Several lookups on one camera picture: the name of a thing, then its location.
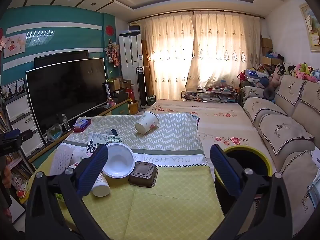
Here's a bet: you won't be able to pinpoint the blue card box on red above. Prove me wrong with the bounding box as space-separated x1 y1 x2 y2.
73 119 91 133

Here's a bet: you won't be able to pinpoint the green tea box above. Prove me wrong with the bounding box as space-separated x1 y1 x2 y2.
86 133 123 153

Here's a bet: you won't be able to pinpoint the clear water bottle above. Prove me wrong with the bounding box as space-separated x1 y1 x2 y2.
62 113 71 132

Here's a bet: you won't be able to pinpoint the cream embroidered curtains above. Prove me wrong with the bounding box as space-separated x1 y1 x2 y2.
140 11 261 100

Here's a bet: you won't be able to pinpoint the large black television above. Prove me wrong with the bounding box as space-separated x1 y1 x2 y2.
25 58 107 134

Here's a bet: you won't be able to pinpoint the white pill bottle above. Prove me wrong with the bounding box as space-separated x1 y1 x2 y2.
92 172 110 197

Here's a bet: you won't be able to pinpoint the beige sofa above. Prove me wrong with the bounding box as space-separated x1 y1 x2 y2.
241 75 319 235

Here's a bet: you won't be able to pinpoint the blue white toothpaste tube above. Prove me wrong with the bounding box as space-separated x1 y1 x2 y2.
108 129 118 136

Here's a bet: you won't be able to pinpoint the tv stand cabinet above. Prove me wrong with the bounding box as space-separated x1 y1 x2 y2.
28 98 132 169

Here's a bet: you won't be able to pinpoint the yellow green tablecloth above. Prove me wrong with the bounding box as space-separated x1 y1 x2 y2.
27 112 226 240

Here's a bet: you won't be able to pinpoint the yellow rimmed black trash bin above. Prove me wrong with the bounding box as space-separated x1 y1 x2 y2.
214 145 273 215

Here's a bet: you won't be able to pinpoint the white floral paper cup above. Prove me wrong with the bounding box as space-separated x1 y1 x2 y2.
135 112 159 134

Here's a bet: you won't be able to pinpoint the white drawer cabinet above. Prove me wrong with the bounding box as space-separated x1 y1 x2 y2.
5 93 44 158

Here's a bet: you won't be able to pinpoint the low glass table with books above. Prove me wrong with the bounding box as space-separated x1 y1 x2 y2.
181 87 239 103

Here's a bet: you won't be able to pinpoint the person left hand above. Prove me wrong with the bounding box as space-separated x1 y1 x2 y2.
2 166 11 189

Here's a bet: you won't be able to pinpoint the floral beige bed sheet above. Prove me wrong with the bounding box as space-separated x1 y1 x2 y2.
148 100 276 173

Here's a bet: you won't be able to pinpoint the brown plastic food tray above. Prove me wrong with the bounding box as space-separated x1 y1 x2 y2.
128 161 158 188

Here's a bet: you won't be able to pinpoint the pile of plush toys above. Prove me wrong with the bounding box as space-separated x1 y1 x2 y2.
269 62 319 88

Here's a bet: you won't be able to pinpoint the framed flower painting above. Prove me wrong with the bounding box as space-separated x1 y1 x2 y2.
300 3 320 53

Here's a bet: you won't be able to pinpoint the red fire extinguisher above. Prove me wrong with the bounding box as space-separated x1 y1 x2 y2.
126 88 136 103

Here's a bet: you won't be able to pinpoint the black tower fan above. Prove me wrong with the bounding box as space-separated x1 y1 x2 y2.
136 67 148 109

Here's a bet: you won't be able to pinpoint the glass bowl on stand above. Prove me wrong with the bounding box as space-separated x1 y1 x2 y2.
46 124 63 142

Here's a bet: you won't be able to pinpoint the white plastic bowl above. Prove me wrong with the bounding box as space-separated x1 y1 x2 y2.
103 143 135 179

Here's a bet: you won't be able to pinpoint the white foam net sleeve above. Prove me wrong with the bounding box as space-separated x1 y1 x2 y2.
50 144 73 176

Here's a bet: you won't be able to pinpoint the artificial flower bouquet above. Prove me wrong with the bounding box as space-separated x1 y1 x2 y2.
105 39 120 67

